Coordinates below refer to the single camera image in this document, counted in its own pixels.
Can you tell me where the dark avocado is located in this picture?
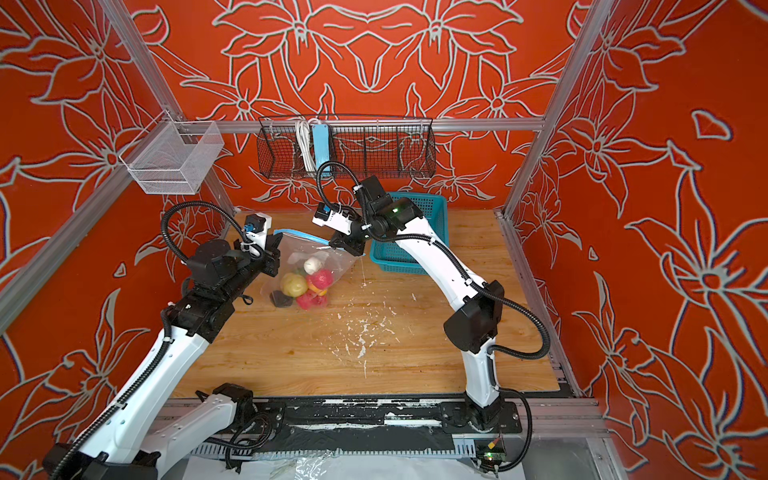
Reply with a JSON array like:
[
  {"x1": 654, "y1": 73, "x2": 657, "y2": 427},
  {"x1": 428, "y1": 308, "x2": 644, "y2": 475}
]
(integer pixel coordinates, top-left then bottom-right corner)
[{"x1": 269, "y1": 290, "x2": 294, "y2": 308}]

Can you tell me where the yellow potato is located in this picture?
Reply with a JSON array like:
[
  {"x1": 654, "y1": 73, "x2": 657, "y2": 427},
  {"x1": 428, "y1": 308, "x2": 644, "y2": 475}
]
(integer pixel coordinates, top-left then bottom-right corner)
[{"x1": 280, "y1": 272, "x2": 309, "y2": 298}]

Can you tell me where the red fruit front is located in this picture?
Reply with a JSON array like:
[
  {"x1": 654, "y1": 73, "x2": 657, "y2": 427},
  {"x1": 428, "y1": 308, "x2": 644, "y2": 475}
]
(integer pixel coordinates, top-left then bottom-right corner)
[{"x1": 307, "y1": 268, "x2": 334, "y2": 296}]

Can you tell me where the red fruit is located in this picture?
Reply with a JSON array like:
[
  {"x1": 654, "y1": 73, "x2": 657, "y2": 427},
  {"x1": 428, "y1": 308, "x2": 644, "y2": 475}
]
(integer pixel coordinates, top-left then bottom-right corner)
[
  {"x1": 307, "y1": 268, "x2": 334, "y2": 296},
  {"x1": 296, "y1": 292, "x2": 328, "y2": 310}
]

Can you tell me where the white radish with leaves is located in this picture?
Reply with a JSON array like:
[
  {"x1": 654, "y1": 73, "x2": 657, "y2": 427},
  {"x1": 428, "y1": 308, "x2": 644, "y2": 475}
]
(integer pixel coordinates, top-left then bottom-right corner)
[{"x1": 302, "y1": 251, "x2": 330, "y2": 275}]

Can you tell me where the clear zip top bag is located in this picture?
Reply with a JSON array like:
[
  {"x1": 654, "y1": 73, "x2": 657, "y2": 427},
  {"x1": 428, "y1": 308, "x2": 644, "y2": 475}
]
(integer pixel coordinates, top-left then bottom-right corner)
[{"x1": 260, "y1": 229, "x2": 356, "y2": 311}]

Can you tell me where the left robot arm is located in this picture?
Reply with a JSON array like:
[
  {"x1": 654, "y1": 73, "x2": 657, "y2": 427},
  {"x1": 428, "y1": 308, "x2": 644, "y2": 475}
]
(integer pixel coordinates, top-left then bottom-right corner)
[{"x1": 44, "y1": 200, "x2": 282, "y2": 479}]

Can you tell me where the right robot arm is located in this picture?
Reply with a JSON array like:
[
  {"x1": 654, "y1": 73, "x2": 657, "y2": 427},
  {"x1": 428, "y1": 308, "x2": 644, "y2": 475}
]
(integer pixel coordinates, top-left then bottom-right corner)
[{"x1": 313, "y1": 161, "x2": 551, "y2": 432}]

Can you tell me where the turquoise plastic basket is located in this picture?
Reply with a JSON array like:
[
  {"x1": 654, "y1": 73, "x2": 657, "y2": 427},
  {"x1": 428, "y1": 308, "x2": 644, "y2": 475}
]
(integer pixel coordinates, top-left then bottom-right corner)
[{"x1": 370, "y1": 192, "x2": 450, "y2": 275}]

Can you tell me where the light blue box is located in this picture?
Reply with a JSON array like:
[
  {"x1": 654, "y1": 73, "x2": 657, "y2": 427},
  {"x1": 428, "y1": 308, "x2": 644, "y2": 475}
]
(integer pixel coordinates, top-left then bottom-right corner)
[{"x1": 311, "y1": 123, "x2": 331, "y2": 169}]

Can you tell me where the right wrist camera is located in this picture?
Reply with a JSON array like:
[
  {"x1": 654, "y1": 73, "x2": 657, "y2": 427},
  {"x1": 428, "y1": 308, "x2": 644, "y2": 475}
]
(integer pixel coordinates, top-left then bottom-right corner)
[{"x1": 311, "y1": 175, "x2": 394, "y2": 236}]

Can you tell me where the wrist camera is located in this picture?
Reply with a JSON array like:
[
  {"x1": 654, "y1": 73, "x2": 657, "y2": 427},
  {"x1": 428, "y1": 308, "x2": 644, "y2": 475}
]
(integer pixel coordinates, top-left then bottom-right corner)
[
  {"x1": 187, "y1": 212, "x2": 274, "y2": 289},
  {"x1": 311, "y1": 175, "x2": 394, "y2": 236}
]

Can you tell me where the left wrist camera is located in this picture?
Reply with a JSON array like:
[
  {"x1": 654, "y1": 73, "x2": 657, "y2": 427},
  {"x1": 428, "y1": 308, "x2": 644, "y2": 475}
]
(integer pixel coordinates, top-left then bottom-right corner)
[{"x1": 187, "y1": 212, "x2": 274, "y2": 289}]

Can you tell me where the black wire wall basket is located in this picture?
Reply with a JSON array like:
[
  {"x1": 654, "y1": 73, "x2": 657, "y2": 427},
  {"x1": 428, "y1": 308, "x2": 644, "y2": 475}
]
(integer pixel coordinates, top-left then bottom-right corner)
[{"x1": 256, "y1": 115, "x2": 437, "y2": 179}]

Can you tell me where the white cable bundle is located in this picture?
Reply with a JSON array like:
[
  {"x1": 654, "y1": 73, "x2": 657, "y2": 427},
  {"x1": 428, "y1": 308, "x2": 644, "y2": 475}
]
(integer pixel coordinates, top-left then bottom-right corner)
[{"x1": 295, "y1": 119, "x2": 316, "y2": 174}]

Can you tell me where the clear wire wall basket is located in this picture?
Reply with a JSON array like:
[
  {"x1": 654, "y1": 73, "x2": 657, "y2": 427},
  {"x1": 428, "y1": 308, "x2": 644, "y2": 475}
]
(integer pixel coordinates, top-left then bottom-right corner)
[{"x1": 120, "y1": 121, "x2": 224, "y2": 201}]

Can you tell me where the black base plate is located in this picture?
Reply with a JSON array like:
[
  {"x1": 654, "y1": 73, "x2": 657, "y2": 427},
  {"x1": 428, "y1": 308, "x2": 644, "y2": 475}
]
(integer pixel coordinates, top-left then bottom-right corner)
[{"x1": 254, "y1": 393, "x2": 525, "y2": 434}]

